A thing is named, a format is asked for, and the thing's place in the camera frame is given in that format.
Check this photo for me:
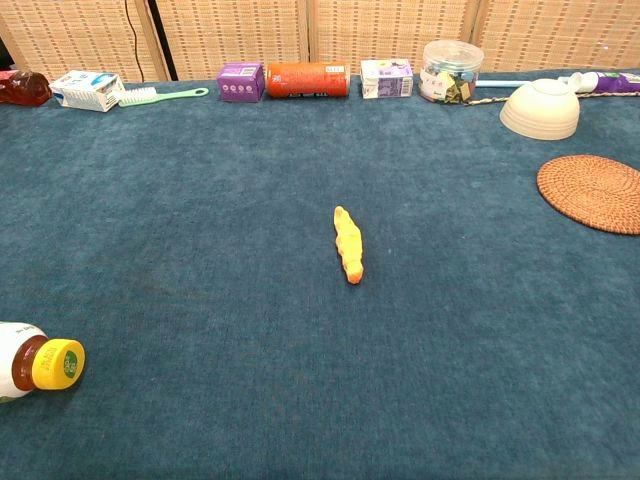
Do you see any orange stretchy toy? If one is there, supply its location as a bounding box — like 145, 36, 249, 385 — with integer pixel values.
333, 205, 365, 286

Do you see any blue tablecloth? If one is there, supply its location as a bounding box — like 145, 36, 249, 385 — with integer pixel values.
0, 68, 640, 480

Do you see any orange can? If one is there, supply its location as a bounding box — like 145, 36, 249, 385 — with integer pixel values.
266, 61, 350, 100

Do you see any white purple carton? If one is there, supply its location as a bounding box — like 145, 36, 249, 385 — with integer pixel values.
360, 58, 415, 100

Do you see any purple box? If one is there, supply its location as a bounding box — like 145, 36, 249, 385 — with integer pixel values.
216, 62, 266, 104

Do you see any clear jar of clips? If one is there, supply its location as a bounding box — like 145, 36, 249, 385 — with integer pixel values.
418, 39, 485, 105

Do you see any bamboo folding screen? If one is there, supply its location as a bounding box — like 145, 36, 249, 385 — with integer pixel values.
0, 0, 640, 84

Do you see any light blue toothbrush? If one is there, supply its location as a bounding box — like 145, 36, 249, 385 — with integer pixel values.
474, 78, 532, 89

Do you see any cream bowl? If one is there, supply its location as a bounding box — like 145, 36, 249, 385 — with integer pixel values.
499, 78, 582, 142

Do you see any black stand pole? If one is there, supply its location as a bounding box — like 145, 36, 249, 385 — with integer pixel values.
147, 0, 180, 81

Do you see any brown rattan coaster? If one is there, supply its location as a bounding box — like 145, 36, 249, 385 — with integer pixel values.
536, 154, 640, 236

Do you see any white blue milk carton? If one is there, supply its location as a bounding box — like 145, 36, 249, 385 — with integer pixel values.
49, 69, 127, 113

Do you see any tea bottle yellow cap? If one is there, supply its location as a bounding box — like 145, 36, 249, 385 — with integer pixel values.
0, 321, 87, 404

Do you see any purple white toothpaste tube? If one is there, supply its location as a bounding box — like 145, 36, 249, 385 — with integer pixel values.
568, 70, 640, 96

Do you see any red sauce bottle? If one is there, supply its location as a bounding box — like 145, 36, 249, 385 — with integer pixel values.
0, 69, 53, 108

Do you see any braided rope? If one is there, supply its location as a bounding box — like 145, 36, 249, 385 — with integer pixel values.
464, 89, 640, 107

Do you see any green handled white brush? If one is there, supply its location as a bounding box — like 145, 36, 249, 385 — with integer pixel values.
118, 86, 210, 109

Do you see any thin black hanging cable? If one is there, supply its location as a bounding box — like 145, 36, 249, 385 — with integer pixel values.
123, 0, 146, 84

